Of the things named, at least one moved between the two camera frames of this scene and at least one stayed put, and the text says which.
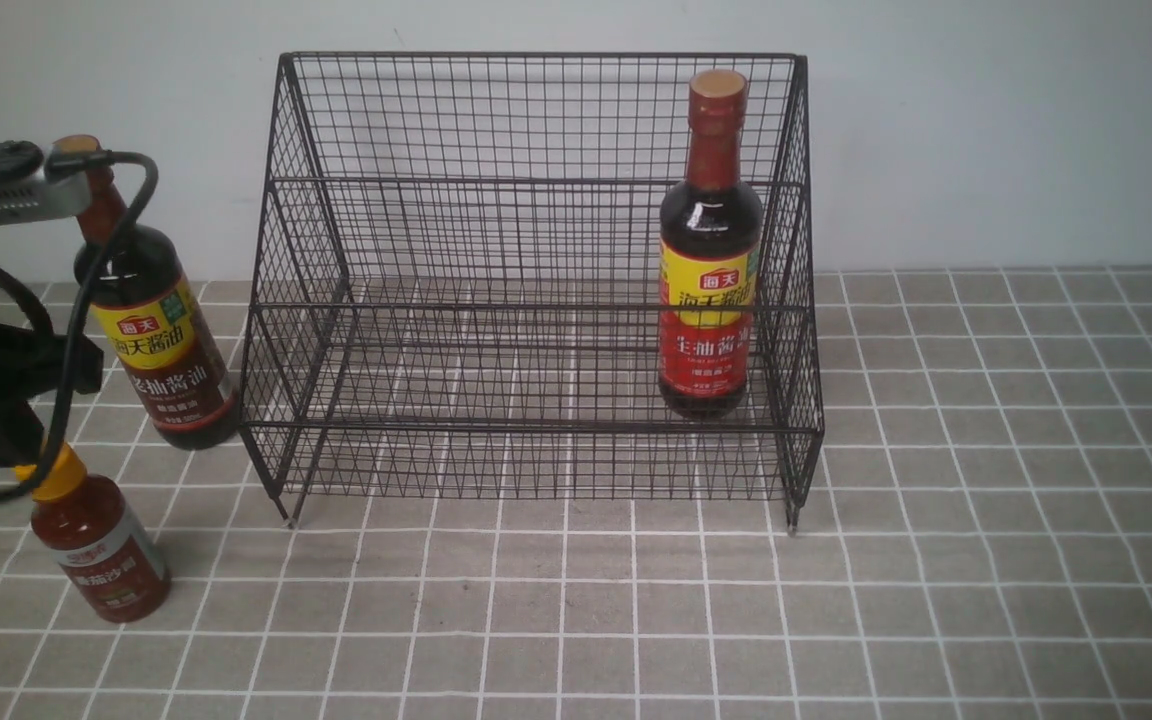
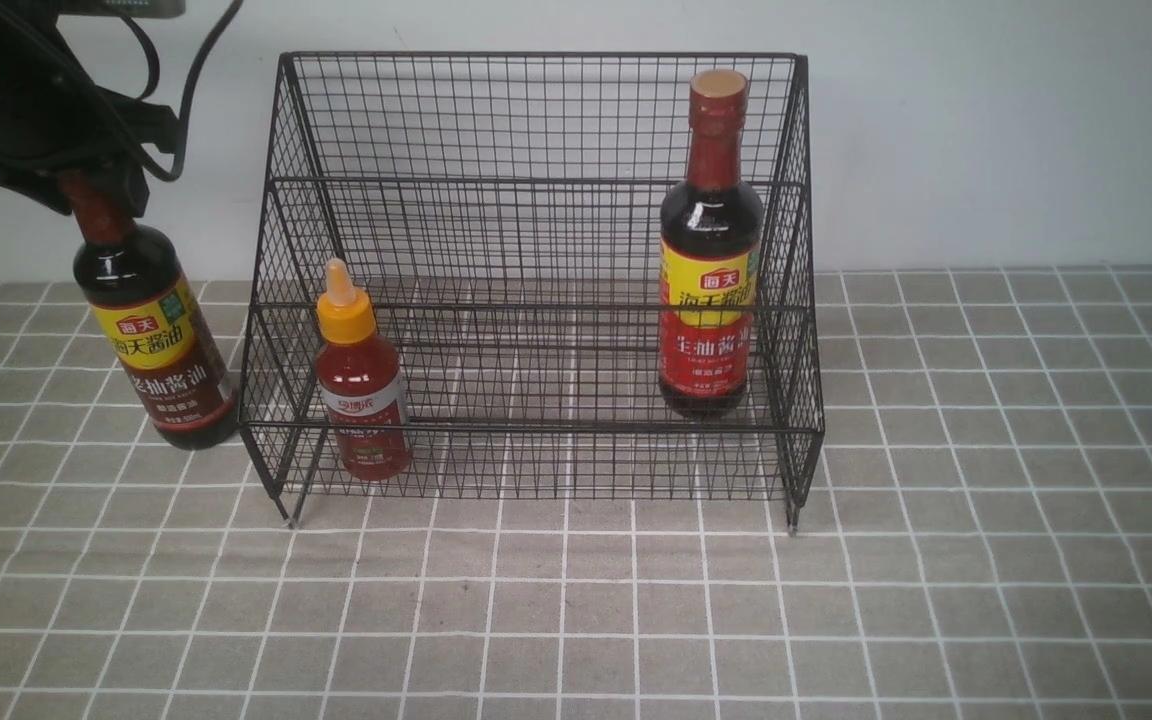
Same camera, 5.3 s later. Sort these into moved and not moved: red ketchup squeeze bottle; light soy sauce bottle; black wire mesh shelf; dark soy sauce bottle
Moved: red ketchup squeeze bottle
Not moved: black wire mesh shelf; light soy sauce bottle; dark soy sauce bottle
